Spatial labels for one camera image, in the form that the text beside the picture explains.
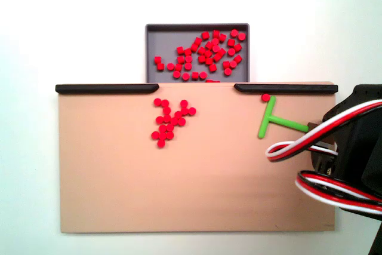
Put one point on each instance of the grey rectangular tray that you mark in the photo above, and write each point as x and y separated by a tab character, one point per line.
161	43

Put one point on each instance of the peach flat board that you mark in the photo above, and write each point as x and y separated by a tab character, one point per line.
119	177

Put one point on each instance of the black board edge rail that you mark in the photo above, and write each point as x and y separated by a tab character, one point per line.
286	88
104	88

